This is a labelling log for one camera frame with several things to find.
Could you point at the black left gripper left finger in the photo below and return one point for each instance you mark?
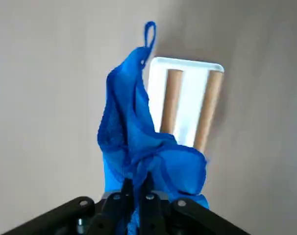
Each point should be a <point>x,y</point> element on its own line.
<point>65,218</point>

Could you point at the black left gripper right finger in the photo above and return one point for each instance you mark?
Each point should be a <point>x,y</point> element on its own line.
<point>187,218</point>

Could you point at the blue rag with loop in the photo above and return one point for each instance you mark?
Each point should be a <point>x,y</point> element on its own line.
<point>129,117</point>

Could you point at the white rag rack, wooden rods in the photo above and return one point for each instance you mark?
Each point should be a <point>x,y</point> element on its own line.
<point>190,98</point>

